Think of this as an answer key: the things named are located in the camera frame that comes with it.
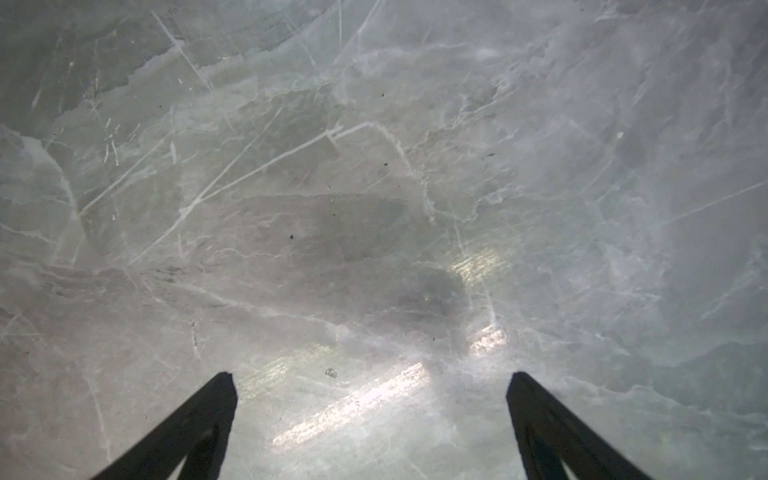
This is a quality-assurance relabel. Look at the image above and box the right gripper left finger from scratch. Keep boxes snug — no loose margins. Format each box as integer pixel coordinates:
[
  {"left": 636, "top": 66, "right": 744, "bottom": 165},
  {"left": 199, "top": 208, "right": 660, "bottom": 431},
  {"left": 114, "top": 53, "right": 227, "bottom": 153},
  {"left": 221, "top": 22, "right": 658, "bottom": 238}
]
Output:
[{"left": 96, "top": 372, "right": 237, "bottom": 479}]

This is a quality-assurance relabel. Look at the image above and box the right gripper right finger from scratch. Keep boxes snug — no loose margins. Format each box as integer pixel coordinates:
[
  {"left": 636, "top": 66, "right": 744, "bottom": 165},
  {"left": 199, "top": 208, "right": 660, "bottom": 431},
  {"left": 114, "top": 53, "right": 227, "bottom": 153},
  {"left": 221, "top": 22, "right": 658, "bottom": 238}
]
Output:
[{"left": 506, "top": 371, "right": 650, "bottom": 480}]

